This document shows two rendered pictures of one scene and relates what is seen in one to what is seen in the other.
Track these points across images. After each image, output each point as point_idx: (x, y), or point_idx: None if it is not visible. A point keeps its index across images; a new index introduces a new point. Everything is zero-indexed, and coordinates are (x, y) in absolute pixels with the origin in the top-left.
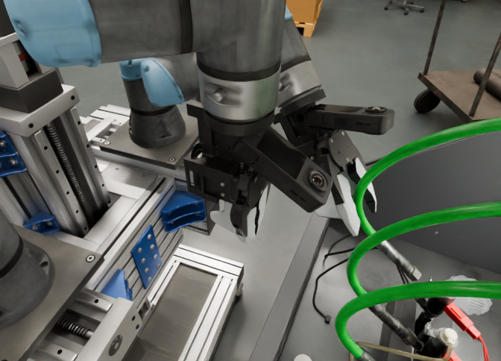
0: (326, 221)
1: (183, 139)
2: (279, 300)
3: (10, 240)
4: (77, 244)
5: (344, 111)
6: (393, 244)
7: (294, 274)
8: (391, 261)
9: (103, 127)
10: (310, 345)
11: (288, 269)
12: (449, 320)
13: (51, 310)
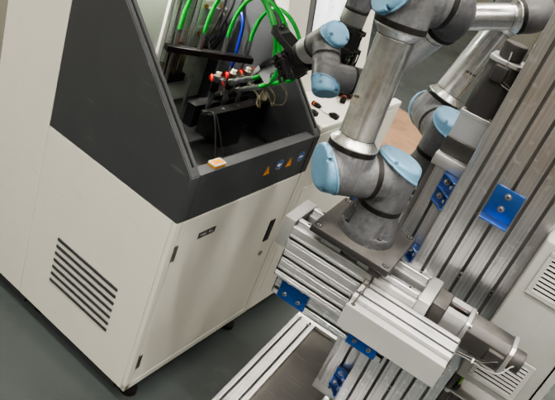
0: (221, 159)
1: (339, 213)
2: (273, 148)
3: (421, 139)
4: (399, 219)
5: (292, 35)
6: None
7: (260, 151)
8: None
9: (426, 288)
10: None
11: (262, 154)
12: (194, 100)
13: None
